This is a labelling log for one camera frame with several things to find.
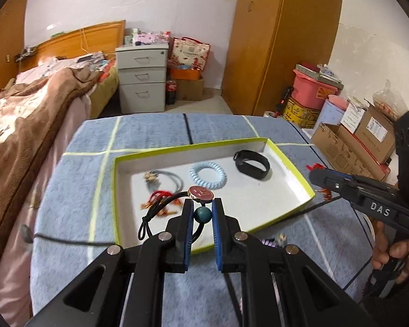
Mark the yellow patterned tin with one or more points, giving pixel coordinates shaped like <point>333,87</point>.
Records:
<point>300,114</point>

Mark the red knot tassel charm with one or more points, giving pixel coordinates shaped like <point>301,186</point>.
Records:
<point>327,194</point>

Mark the blue round box pink lid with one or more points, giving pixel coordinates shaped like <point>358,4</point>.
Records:
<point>330,114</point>

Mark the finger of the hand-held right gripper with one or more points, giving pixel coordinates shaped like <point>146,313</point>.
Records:
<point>327,179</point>
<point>368,182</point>

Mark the pink bed sheet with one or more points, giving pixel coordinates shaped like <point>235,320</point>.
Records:
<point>54,163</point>

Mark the red black tool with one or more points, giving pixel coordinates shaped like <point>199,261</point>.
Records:
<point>283,101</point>

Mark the person's right hand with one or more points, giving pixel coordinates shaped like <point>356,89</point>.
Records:
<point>381,255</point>

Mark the black fitness band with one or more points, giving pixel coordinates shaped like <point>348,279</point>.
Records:
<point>245,169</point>

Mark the pink clutter on cabinet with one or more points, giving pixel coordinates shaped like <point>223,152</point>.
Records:
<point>150,36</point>

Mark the red patterned gift bag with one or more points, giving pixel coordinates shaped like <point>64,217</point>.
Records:
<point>189,52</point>

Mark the orange box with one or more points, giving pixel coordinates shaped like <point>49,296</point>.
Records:
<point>185,74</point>

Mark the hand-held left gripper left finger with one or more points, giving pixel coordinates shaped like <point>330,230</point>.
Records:
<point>189,231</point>

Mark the wide wooden wardrobe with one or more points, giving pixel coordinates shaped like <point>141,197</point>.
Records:
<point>293,41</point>

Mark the small cardboard box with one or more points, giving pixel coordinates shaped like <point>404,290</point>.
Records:
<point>191,90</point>

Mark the shallow yellow-green cardboard box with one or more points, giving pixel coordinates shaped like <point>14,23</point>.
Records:
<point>259,194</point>

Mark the blue checked tablecloth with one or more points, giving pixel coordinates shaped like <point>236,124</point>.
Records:
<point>139,133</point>

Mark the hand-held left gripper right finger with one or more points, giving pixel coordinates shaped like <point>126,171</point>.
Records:
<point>218,231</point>

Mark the cardboard box white label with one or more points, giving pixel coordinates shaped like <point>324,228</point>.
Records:
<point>378,143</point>

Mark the narrow wooden wardrobe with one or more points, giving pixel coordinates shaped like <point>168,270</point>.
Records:
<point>6,41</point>

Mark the striped tray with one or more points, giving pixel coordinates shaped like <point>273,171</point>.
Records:
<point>318,75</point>

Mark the clear plastic bag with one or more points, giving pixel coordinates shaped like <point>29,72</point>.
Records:
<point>390,100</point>

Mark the brown blanket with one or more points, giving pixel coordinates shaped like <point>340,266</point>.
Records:
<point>20,126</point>

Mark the cola bottle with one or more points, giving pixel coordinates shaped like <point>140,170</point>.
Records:
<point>170,93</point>

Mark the grey drawer cabinet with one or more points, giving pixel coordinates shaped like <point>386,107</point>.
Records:
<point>141,88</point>

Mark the open cardboard box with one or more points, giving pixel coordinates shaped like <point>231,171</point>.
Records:
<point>337,150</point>

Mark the wooden bed headboard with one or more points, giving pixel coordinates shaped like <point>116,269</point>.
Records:
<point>88,37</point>

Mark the pink plastic bucket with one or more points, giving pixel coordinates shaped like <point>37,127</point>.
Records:
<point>310,90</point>

